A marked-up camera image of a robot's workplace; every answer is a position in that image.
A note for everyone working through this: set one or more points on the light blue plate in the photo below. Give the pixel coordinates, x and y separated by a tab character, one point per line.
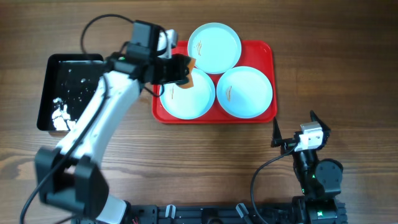
215	47
244	92
190	103

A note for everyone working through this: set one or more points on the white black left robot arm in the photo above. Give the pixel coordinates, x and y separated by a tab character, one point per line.
69	176

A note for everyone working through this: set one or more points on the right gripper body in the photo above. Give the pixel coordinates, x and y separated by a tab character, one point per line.
287	144

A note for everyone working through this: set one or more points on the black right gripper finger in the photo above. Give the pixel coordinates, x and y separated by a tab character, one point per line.
276	135
315	118

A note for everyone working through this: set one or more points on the green and orange sponge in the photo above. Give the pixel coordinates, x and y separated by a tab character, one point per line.
188	81

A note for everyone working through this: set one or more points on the black water tray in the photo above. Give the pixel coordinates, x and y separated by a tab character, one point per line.
70	82

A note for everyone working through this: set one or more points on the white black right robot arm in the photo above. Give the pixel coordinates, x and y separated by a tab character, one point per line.
320	180

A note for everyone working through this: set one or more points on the light blue plate back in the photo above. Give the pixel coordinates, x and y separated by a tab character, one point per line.
215	47

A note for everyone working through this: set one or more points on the red serving tray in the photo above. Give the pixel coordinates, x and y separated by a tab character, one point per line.
256	54

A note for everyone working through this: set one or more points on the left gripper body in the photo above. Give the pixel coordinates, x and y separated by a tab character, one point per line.
169	70

